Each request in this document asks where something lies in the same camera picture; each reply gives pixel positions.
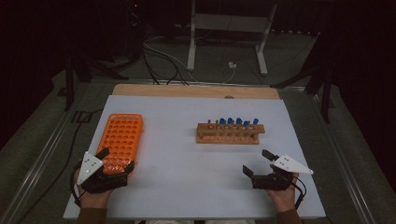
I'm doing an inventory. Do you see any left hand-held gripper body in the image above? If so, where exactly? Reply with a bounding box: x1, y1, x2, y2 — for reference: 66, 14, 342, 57
77, 151, 130, 194

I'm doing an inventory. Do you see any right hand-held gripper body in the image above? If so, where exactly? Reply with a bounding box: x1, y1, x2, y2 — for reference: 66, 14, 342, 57
251, 154, 315, 191

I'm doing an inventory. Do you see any orange plastic tube rack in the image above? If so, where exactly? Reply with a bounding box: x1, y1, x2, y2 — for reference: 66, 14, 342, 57
95, 113, 145, 175

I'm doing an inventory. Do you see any wooden test tube rack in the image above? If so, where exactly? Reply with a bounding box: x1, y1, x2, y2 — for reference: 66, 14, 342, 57
195, 119, 266, 145

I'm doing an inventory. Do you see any person's right hand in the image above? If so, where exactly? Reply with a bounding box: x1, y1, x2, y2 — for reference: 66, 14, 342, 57
266, 174, 300, 214

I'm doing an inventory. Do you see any person's left hand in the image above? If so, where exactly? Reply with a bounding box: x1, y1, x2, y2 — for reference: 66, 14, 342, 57
73, 167, 114, 209

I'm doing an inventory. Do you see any white board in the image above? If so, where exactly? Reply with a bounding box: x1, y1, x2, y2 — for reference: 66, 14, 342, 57
63, 94, 327, 220

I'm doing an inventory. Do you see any black stand with angled legs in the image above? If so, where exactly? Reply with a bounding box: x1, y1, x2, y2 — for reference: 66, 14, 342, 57
270, 31, 334, 124
64, 50, 130, 112

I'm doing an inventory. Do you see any grey metal stand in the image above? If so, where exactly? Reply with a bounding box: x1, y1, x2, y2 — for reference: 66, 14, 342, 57
186, 0, 278, 77

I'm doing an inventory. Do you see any black floor cable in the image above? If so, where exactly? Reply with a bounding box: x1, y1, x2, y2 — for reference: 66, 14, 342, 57
18, 108, 105, 220

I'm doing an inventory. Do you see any left hand-held gripper black cable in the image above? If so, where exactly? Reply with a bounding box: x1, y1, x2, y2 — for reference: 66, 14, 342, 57
70, 162, 87, 208

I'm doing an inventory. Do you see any hand-held gripper black cable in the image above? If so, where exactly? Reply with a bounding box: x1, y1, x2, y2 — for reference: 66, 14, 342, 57
290, 181, 308, 210
70, 162, 87, 208

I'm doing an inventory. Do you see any right hand-held gripper black cable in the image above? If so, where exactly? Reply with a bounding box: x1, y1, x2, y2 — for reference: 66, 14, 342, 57
290, 181, 308, 210

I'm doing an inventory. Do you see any metal floor rail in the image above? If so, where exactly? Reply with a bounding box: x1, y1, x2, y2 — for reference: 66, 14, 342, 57
306, 92, 378, 224
0, 82, 92, 224

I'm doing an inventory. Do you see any short white cable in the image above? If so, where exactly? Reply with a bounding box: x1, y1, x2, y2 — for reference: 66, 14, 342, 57
221, 67, 236, 84

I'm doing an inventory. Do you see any bundle of black cables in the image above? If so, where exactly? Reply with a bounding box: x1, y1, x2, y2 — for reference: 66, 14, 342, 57
141, 46, 191, 87

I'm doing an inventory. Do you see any long white cable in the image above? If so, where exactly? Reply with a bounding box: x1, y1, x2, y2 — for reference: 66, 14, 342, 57
143, 41, 200, 83

